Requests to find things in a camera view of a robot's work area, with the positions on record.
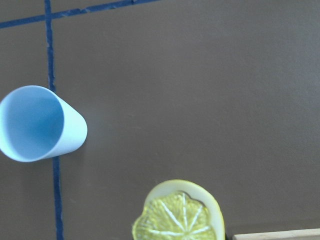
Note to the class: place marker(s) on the wooden cutting board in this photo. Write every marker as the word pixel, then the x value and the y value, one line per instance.
pixel 301 234

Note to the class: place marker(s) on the lemon slice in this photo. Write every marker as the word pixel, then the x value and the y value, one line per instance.
pixel 178 209

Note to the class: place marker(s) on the light blue cup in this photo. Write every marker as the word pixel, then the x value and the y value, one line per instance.
pixel 36 124

